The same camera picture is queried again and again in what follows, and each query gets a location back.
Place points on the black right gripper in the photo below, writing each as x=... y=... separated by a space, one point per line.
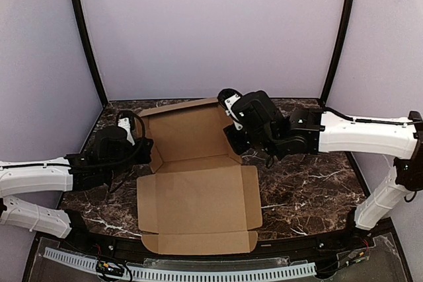
x=233 y=138

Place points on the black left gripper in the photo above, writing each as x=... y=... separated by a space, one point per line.
x=145 y=149

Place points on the brown cardboard box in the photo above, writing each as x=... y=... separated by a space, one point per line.
x=200 y=199

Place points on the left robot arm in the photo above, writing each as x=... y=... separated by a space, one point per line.
x=114 y=150

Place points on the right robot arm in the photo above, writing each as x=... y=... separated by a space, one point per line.
x=258 y=124

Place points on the small green circuit board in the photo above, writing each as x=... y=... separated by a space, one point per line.
x=107 y=267

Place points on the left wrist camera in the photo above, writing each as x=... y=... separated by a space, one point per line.
x=125 y=120

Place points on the black front rail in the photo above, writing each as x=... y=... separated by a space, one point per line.
x=318 y=248

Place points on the white slotted cable duct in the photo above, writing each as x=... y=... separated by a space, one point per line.
x=89 y=264

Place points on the left black frame post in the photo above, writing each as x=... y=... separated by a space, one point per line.
x=88 y=51

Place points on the black frame post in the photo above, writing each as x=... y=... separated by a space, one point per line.
x=88 y=51
x=337 y=51

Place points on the right black frame post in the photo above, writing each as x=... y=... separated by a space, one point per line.
x=337 y=51

